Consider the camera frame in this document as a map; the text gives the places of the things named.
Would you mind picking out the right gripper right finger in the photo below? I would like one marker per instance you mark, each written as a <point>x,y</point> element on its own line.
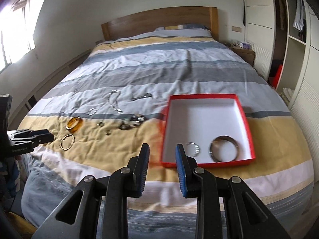
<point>245,214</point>

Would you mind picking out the striped duvet cover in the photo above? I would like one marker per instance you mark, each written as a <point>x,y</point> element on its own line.
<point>115,127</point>

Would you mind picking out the grey pillow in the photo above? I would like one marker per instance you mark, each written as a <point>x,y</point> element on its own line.
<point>185,30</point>

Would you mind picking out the red bag in wardrobe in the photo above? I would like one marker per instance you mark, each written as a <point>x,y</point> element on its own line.
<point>274,79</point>

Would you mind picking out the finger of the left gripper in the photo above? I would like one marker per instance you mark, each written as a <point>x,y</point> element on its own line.
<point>21,132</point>
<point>22,143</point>

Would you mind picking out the thin gold bangle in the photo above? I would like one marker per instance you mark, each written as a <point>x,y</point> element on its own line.
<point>67,142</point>

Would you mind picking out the white wardrobe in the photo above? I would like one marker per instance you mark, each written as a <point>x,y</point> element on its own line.
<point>269,29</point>

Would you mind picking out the silver wrist watch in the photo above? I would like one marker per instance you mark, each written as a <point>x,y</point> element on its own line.
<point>146,95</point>

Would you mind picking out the dark brown bangle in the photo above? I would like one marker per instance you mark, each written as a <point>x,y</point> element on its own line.
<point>224,149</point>

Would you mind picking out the hanging striped shirt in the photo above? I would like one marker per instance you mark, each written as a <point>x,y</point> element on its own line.
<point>298,23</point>

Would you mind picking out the wooden headboard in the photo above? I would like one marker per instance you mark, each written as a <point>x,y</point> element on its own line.
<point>147,21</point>

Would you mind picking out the amber resin bangle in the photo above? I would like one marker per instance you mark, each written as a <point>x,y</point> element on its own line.
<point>74,124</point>

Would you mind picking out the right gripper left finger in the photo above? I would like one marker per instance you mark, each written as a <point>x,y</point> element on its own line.
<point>77,215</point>

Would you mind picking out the window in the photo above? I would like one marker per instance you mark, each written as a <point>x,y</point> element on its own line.
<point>16,33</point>

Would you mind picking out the red jewelry box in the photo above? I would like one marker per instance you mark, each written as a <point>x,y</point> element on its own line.
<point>195,120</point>

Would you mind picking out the wooden nightstand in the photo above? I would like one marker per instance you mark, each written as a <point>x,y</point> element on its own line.
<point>247,55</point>

